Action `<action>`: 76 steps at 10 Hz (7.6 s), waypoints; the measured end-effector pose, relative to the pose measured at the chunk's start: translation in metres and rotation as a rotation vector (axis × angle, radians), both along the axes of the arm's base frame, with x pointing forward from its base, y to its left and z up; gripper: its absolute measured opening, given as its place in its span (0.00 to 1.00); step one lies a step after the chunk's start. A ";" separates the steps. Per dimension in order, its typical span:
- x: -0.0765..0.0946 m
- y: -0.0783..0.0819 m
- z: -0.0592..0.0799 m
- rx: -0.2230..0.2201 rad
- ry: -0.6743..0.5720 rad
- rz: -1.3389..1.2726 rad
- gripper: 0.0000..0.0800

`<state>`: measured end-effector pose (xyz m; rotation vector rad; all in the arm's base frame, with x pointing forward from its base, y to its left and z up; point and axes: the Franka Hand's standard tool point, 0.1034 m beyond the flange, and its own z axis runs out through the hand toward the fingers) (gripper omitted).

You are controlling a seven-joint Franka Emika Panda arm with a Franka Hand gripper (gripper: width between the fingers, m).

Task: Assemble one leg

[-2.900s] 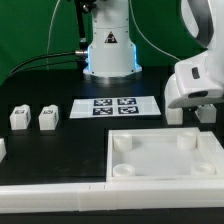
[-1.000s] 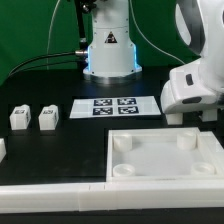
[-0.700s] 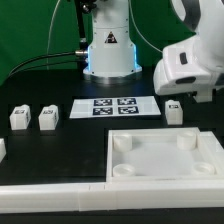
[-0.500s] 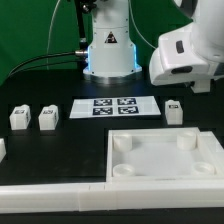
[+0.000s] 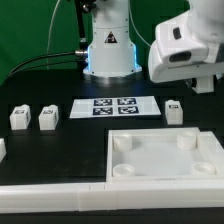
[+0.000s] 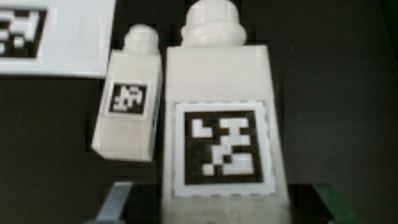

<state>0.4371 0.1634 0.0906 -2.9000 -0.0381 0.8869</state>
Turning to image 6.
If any white marker sheet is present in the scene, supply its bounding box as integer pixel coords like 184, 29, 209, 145
0, 0, 115, 77

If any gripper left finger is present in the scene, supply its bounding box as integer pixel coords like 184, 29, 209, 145
87, 182, 133, 224

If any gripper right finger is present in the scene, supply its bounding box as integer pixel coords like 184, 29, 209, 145
314, 184, 359, 224

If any white leg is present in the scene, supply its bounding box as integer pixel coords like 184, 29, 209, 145
90, 24, 161, 162
161, 0, 293, 224

